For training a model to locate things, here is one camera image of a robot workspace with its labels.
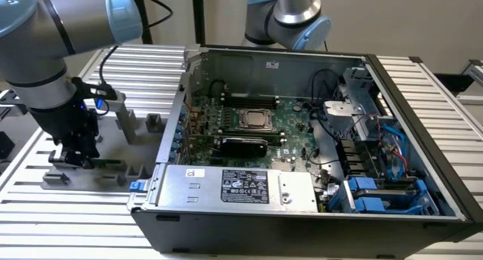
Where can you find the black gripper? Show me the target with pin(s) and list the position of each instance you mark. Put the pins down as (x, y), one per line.
(75, 135)

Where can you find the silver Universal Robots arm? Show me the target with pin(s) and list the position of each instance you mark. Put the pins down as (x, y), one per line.
(33, 59)

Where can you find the installed green RAM stick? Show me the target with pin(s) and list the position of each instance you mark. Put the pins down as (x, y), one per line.
(248, 134)

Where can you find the black RAM slots bank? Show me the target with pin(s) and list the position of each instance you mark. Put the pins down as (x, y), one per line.
(248, 101)

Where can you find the grey parts rack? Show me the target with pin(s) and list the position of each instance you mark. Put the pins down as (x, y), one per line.
(113, 158)

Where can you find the blue case latch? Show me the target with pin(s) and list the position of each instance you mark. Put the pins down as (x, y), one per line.
(136, 186)

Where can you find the black graphics card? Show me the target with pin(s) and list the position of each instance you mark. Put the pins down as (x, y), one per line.
(243, 147)

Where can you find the black stand pole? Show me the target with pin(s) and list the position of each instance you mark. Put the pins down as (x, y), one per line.
(144, 19)

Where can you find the silver power supply unit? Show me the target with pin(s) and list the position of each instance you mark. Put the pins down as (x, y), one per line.
(234, 188)

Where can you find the CPU in metal socket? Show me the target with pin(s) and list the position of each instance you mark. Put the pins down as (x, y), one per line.
(255, 119)

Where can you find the green motherboard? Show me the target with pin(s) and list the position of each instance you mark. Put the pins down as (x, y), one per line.
(260, 130)

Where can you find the black open PC case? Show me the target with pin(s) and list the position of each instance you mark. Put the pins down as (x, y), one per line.
(302, 186)

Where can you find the black front fan shroud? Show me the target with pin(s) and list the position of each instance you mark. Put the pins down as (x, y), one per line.
(355, 158)

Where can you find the grey metal drive cage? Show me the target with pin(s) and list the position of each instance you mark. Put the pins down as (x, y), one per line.
(358, 107)

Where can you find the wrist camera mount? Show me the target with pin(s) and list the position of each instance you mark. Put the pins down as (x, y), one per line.
(97, 93)

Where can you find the blue disk bay bracket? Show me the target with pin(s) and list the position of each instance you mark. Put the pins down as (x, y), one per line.
(376, 197)

